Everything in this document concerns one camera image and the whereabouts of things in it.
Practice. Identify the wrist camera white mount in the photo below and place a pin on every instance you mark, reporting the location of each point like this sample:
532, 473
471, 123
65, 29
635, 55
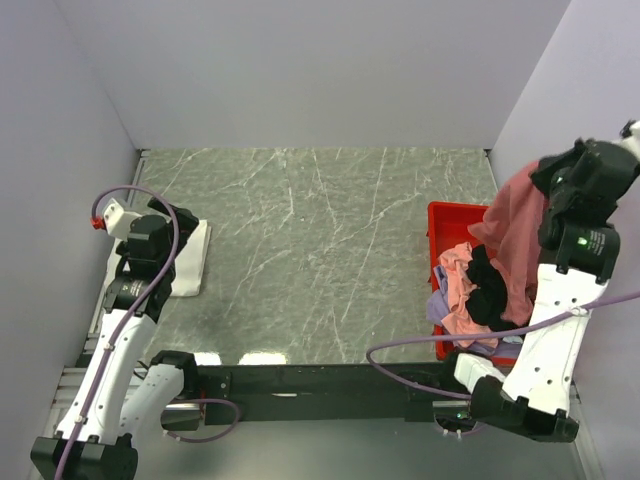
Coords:
115, 218
630, 137

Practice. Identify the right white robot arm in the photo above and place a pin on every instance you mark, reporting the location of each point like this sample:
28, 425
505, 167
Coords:
579, 249

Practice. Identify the dark pink t shirt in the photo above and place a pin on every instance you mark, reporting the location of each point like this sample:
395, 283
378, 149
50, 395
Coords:
509, 228

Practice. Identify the aluminium frame rail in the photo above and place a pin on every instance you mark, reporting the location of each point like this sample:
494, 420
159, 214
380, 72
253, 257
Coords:
71, 380

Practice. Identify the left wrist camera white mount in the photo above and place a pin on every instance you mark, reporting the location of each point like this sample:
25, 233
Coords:
115, 218

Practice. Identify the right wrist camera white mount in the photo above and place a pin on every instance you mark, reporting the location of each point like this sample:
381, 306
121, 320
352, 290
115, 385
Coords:
630, 137

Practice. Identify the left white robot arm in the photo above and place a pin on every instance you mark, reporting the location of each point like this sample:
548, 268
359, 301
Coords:
101, 433

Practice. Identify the red plastic bin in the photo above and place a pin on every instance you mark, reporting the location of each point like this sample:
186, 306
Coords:
447, 226

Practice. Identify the light pink t shirt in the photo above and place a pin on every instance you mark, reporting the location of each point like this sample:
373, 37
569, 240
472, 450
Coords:
455, 262

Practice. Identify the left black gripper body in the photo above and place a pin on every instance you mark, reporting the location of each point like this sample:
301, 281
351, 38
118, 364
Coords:
187, 225

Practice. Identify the folded white t shirt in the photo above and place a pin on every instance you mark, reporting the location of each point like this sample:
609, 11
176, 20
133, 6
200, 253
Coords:
189, 264

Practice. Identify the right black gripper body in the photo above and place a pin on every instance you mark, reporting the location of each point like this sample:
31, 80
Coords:
551, 174

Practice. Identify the lavender t shirt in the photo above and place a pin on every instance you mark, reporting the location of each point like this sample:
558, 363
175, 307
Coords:
437, 308

